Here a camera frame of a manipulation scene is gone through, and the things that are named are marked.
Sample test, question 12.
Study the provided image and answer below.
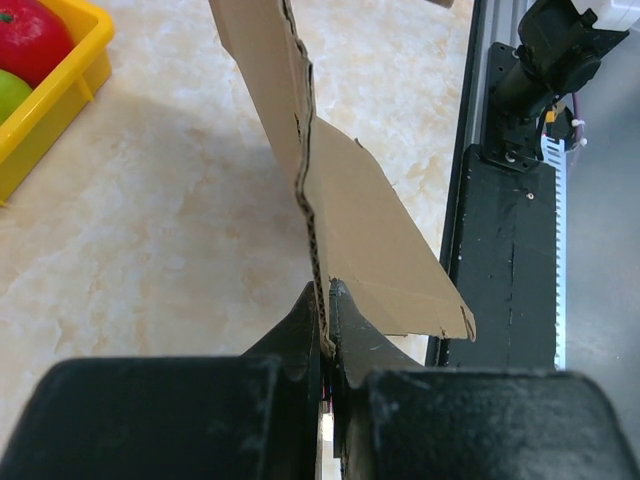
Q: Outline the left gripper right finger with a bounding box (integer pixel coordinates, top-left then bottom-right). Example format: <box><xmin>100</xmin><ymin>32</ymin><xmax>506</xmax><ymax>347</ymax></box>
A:
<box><xmin>329</xmin><ymin>280</ymin><xmax>639</xmax><ymax>479</ymax></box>

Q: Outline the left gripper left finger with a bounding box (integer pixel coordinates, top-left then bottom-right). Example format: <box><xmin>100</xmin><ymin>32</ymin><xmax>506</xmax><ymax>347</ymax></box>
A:
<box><xmin>1</xmin><ymin>286</ymin><xmax>322</xmax><ymax>479</ymax></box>

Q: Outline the brown cardboard box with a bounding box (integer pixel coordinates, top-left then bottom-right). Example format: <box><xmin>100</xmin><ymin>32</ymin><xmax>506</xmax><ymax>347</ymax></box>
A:
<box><xmin>210</xmin><ymin>1</ymin><xmax>476</xmax><ymax>340</ymax></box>

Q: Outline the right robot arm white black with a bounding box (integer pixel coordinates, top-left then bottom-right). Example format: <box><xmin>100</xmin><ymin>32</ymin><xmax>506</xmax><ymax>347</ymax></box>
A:
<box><xmin>480</xmin><ymin>0</ymin><xmax>639</xmax><ymax>172</ymax></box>

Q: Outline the yellow plastic tray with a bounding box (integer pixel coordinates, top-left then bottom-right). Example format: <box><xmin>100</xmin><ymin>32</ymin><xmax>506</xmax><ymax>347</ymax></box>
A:
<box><xmin>1</xmin><ymin>0</ymin><xmax>115</xmax><ymax>203</ymax></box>

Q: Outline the light green apple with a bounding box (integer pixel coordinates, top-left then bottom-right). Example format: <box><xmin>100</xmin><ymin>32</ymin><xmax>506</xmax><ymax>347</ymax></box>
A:
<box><xmin>0</xmin><ymin>70</ymin><xmax>32</xmax><ymax>124</ymax></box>

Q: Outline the red tomato fruit front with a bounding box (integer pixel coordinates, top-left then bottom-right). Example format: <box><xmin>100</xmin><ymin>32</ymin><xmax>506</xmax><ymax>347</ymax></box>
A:
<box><xmin>1</xmin><ymin>0</ymin><xmax>74</xmax><ymax>89</ymax></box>

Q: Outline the white cable duct strip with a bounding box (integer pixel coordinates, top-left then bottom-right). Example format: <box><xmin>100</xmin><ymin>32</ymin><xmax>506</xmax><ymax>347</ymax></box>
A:
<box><xmin>540</xmin><ymin>135</ymin><xmax>568</xmax><ymax>370</ymax></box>

